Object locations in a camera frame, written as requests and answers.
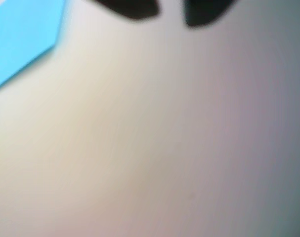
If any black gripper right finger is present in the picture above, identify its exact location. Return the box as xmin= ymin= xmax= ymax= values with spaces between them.
xmin=183 ymin=0 xmax=231 ymax=27

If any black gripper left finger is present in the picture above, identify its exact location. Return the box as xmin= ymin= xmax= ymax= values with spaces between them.
xmin=89 ymin=0 xmax=161 ymax=21

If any light blue paper square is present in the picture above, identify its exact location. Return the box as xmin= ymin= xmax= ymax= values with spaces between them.
xmin=0 ymin=0 xmax=67 ymax=94

